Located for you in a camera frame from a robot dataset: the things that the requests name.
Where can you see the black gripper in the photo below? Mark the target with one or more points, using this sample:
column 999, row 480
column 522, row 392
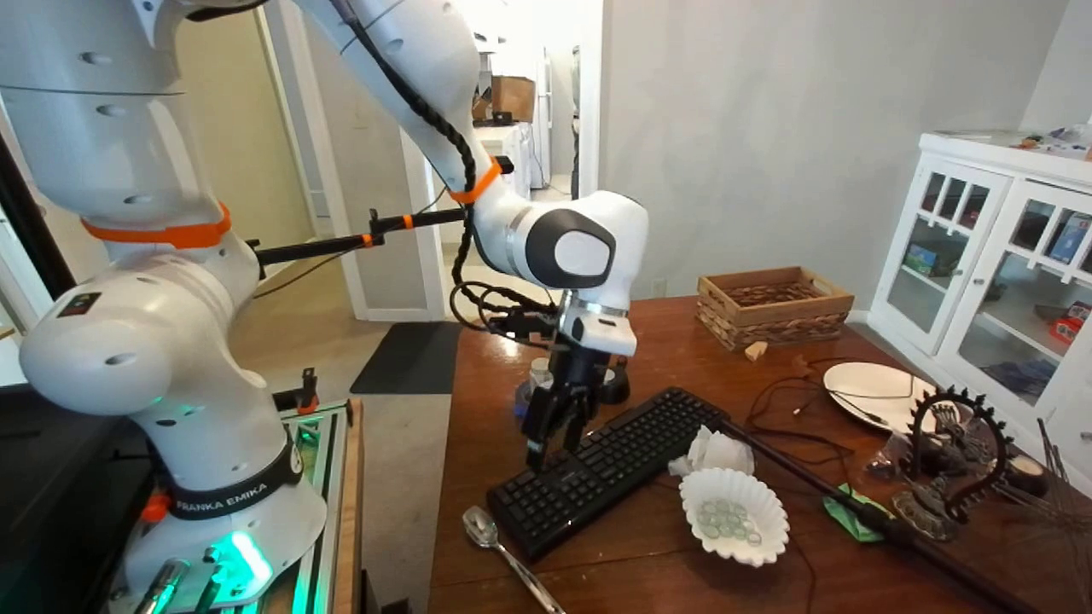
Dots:
column 573, row 381

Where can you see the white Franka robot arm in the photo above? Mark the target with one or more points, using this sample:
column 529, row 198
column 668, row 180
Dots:
column 139, row 342

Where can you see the metal robot base stand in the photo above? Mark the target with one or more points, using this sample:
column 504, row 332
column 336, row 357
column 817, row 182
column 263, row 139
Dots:
column 324, row 499

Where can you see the white round plate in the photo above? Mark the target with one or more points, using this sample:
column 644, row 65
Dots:
column 874, row 392

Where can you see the small blue glass bottle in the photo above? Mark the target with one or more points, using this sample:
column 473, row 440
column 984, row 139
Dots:
column 529, row 389

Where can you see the black computer keyboard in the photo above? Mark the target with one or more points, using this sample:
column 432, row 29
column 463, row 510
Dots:
column 618, row 454

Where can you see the white crumpled paper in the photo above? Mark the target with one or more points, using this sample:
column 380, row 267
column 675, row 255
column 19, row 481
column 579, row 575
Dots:
column 718, row 451

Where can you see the black floor mat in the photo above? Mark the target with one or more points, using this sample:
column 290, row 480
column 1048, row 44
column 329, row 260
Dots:
column 412, row 359

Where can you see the white scalloped bowl with beads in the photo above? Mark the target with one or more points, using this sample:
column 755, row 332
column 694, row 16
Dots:
column 736, row 515

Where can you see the small tan cork piece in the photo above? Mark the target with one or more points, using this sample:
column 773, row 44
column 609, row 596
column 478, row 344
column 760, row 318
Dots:
column 755, row 348

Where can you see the wooden slatted crate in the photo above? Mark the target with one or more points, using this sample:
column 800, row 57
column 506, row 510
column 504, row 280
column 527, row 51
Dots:
column 773, row 321

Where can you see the white kitchen counter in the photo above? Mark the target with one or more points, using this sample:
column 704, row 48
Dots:
column 504, row 141

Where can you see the green flat card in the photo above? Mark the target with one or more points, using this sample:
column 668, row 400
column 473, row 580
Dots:
column 847, row 520

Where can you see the black pole with orange clips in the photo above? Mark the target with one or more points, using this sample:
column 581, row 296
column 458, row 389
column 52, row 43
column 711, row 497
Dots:
column 317, row 242

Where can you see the brown cardboard box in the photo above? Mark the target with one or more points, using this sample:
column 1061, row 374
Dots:
column 506, row 99

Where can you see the black gear sculpture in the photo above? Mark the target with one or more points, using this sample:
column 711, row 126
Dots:
column 969, row 443

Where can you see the white glass-door cabinet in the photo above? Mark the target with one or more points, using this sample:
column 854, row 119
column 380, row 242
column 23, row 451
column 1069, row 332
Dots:
column 966, row 226

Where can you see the large black box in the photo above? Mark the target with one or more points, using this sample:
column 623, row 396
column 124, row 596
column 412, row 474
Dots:
column 56, row 499

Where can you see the colourful small clutter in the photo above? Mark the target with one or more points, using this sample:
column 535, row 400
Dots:
column 1061, row 141

